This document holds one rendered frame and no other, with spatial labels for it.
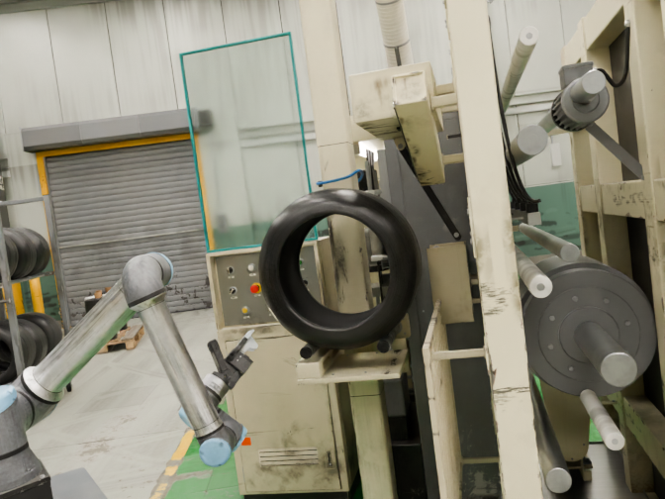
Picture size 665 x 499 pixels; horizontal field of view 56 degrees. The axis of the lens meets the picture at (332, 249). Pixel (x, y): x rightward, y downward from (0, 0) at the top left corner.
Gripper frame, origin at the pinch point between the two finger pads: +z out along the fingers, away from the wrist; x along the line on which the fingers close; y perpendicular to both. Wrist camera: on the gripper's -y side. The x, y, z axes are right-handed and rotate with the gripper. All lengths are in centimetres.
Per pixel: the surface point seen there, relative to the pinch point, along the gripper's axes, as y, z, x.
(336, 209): -4, 43, 29
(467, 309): 60, 57, 12
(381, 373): 44.8, 14.1, 11.0
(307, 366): 24.0, 3.7, -1.7
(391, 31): -33, 143, 13
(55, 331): -123, 28, -417
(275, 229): -15.7, 30.4, 13.7
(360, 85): -22, 57, 68
